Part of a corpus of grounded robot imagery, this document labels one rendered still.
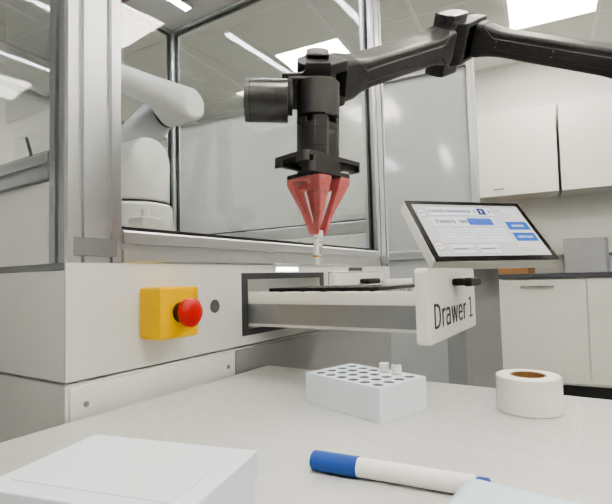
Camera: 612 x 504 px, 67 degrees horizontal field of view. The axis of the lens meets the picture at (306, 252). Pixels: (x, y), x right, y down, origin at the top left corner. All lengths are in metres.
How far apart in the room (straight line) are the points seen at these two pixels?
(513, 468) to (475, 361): 1.40
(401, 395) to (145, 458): 0.32
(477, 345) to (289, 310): 1.14
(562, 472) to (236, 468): 0.27
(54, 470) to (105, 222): 0.40
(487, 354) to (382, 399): 1.36
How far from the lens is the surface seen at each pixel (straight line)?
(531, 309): 3.81
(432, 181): 2.62
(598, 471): 0.47
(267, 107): 0.63
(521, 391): 0.58
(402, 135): 2.72
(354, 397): 0.55
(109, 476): 0.31
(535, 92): 4.77
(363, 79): 0.76
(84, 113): 0.68
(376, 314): 0.72
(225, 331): 0.81
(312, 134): 0.61
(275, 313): 0.82
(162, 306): 0.66
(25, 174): 0.73
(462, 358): 1.84
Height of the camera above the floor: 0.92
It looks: 3 degrees up
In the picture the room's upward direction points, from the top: 1 degrees counter-clockwise
